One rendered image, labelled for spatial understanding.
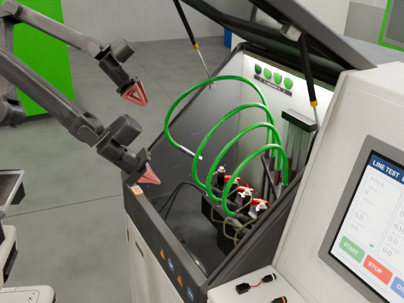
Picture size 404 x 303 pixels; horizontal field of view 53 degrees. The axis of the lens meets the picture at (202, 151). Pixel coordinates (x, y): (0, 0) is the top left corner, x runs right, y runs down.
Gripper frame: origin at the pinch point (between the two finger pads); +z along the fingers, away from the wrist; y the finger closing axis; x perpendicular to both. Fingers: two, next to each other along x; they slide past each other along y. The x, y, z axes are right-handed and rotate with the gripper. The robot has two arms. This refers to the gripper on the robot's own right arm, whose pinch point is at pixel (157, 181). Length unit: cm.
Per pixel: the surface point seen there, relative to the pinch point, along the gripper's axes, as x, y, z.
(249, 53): 47, 47, 16
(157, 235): 11.0, -20.3, 20.9
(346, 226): -33, 29, 28
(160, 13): 679, 35, 133
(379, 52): 17, 76, 37
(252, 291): -25.6, -1.8, 31.2
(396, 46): 209, 161, 198
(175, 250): -1.5, -15.3, 21.5
